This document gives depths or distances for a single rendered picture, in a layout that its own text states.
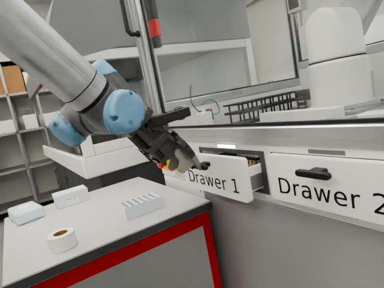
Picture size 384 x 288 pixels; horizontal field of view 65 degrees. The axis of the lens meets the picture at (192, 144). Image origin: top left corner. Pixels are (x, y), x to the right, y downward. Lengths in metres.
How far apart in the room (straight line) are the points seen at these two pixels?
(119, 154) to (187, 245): 0.73
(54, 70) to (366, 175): 0.53
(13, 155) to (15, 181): 0.37
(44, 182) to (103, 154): 3.45
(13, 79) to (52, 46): 3.99
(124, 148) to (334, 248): 1.13
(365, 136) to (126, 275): 0.69
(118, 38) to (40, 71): 1.15
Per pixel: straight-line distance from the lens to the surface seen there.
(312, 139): 0.65
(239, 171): 0.73
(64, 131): 0.62
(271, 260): 0.89
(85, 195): 1.31
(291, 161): 0.68
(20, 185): 4.96
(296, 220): 0.76
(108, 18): 1.63
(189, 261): 1.00
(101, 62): 0.68
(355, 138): 0.61
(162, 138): 0.71
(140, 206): 0.97
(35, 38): 0.48
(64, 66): 0.49
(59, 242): 0.88
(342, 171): 0.62
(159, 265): 0.95
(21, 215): 1.24
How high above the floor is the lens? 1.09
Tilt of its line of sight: 8 degrees down
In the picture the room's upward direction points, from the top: 11 degrees counter-clockwise
